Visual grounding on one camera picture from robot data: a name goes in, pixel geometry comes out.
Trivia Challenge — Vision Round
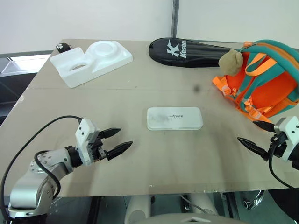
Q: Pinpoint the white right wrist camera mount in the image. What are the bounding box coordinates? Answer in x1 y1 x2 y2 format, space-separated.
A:
273 115 299 163

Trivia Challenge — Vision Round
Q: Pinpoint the brown plush bear toy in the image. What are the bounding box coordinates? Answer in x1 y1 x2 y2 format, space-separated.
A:
218 49 244 77

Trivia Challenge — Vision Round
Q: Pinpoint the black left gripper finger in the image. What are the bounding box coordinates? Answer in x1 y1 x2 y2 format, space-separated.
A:
106 140 134 161
99 127 121 141

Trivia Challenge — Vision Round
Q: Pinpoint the small black paw-print object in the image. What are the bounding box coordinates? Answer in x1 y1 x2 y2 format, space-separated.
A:
56 42 72 53

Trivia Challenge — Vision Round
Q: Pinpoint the black Kason racket bag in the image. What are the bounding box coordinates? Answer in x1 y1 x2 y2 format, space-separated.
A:
148 37 237 69

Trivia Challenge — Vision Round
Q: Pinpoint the white plastic case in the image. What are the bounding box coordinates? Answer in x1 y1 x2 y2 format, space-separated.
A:
146 106 204 132

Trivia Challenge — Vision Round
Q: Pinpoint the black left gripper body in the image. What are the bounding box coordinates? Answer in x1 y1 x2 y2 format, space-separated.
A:
88 130 109 163

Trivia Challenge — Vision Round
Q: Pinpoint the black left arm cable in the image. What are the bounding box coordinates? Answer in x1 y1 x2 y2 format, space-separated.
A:
0 115 84 217

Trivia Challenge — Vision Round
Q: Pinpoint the orange and teal backpack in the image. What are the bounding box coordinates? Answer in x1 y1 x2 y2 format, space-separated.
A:
212 39 299 125

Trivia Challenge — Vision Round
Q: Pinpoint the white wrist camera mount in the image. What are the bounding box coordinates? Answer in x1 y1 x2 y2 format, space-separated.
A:
273 115 299 163
75 118 101 167

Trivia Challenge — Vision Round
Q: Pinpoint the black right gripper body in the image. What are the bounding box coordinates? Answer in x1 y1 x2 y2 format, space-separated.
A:
268 133 288 158

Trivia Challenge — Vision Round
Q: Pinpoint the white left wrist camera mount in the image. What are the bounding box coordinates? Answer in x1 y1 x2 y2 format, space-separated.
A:
75 118 101 167

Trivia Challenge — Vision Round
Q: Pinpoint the white styrofoam packaging insert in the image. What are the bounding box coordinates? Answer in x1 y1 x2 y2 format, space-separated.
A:
49 40 134 89

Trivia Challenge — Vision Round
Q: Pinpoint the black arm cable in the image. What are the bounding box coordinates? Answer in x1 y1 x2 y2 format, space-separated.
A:
268 139 299 190
0 115 84 217

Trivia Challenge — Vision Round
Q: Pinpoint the chrome metal fitting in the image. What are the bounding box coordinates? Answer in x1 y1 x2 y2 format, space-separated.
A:
242 189 265 211

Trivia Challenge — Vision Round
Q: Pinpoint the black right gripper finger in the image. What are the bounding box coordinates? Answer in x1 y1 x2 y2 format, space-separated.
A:
236 136 270 162
253 120 277 133

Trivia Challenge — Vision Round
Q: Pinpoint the thin grey cable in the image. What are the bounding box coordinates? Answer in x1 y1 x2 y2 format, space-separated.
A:
179 195 212 216

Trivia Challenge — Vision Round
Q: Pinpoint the white rounded cylinder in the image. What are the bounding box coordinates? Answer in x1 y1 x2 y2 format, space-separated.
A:
124 195 152 224
186 193 218 217

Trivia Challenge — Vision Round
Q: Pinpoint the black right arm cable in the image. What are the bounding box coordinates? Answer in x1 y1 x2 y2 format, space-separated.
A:
268 139 299 190

